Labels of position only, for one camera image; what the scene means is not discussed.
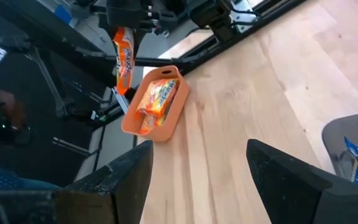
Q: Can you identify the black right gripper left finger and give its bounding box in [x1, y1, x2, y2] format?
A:
[0, 140, 154, 224]

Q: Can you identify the orange Maruchan chicken ramen packet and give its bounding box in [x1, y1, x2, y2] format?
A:
[135, 78, 180, 118]
[112, 26, 135, 96]
[139, 112, 169, 136]

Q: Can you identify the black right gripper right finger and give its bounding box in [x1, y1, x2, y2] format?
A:
[246, 139, 358, 224]

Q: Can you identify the silver metal mounting plate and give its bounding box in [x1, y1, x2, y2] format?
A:
[228, 0, 258, 32]

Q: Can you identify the orange plastic bin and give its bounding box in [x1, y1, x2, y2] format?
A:
[121, 65, 191, 143]

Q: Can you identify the grey plastic bin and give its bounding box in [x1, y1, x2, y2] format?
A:
[321, 110, 358, 192]

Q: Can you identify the silver aluminium frame bracket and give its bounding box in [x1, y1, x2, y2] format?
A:
[111, 86, 131, 115]

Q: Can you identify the person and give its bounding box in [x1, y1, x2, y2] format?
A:
[0, 163, 62, 191]

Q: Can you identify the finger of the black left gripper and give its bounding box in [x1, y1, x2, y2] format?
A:
[134, 29, 147, 60]

